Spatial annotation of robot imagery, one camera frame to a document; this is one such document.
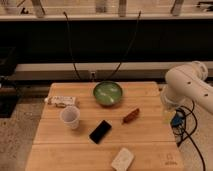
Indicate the translucent yellowish gripper finger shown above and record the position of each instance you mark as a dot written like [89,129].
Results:
[168,116]

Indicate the red-brown pepper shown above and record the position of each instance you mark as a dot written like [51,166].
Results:
[131,116]

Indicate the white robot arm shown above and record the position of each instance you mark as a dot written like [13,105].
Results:
[183,82]

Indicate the green bowl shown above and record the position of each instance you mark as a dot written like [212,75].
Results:
[107,93]

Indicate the white sponge block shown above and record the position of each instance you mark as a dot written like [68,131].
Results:
[123,160]

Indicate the black smartphone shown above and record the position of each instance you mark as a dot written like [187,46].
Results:
[100,131]

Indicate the white wrapped snack package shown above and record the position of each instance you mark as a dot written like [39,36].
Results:
[61,101]

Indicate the wall power outlet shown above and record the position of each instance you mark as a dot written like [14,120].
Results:
[92,75]

